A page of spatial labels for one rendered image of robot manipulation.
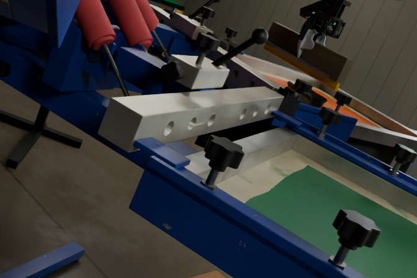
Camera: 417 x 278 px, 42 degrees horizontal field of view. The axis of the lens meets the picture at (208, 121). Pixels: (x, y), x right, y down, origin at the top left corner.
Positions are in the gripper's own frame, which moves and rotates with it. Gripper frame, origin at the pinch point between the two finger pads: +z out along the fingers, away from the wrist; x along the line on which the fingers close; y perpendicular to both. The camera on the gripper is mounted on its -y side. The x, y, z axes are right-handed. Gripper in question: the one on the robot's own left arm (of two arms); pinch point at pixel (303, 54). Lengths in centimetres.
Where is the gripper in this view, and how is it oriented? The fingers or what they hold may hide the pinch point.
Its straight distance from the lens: 172.1
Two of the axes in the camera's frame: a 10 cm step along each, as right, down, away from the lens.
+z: -3.9, 8.9, 2.6
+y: 5.1, 4.3, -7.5
